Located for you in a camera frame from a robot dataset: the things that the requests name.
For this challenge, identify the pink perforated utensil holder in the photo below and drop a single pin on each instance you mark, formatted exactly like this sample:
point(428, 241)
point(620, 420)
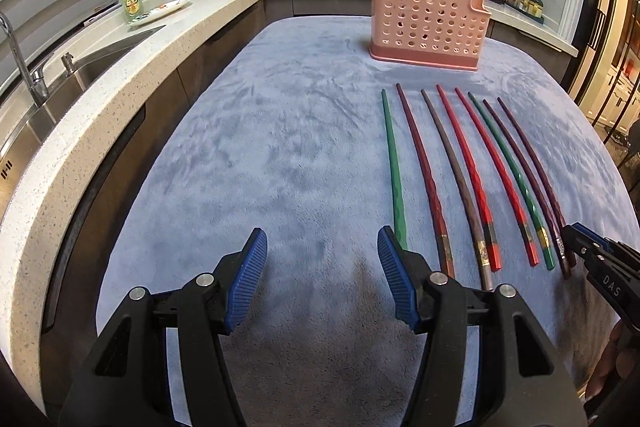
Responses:
point(425, 42)

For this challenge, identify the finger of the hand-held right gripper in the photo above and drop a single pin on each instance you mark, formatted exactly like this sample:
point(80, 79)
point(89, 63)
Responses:
point(592, 238)
point(580, 249)

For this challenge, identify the bright red chopstick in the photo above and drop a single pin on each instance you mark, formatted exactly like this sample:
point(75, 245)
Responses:
point(475, 177)
point(506, 179)

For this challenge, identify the brown chopstick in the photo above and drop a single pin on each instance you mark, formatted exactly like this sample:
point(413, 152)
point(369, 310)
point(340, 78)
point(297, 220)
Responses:
point(461, 182)

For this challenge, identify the glass sliding door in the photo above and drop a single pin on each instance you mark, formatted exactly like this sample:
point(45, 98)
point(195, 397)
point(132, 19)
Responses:
point(610, 32)

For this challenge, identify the blue-grey plush blanket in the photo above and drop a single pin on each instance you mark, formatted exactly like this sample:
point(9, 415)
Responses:
point(280, 147)

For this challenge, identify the dark purple chopstick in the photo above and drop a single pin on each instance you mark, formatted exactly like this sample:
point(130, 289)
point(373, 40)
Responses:
point(550, 182)
point(537, 182)

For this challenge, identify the dark red chopstick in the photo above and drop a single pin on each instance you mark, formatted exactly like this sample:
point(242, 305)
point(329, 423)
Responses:
point(425, 172)

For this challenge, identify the chrome faucet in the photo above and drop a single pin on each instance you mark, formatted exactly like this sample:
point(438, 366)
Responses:
point(35, 79)

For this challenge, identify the green chopstick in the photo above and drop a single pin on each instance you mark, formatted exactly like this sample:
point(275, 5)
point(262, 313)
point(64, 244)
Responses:
point(523, 184)
point(392, 157)

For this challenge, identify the row of spice jars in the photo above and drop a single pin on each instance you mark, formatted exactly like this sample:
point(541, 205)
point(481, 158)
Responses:
point(525, 4)

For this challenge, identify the person's right hand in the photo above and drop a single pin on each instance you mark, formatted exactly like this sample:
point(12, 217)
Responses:
point(610, 372)

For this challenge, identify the white speckled kitchen counter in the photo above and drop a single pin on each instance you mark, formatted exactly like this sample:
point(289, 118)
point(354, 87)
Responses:
point(150, 52)

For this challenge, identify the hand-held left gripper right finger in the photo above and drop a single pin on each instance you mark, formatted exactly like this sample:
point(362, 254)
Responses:
point(395, 267)

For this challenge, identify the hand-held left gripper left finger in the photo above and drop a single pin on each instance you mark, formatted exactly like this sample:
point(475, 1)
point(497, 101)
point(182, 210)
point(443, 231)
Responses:
point(247, 267)

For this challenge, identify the sink soap dispenser pump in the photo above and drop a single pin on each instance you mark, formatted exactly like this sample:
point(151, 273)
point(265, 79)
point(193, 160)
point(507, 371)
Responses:
point(72, 69)

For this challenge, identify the stainless steel sink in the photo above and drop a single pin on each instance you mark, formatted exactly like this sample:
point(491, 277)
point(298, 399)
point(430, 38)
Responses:
point(100, 62)

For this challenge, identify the white patterned plate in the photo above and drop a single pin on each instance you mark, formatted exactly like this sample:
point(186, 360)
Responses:
point(162, 9)

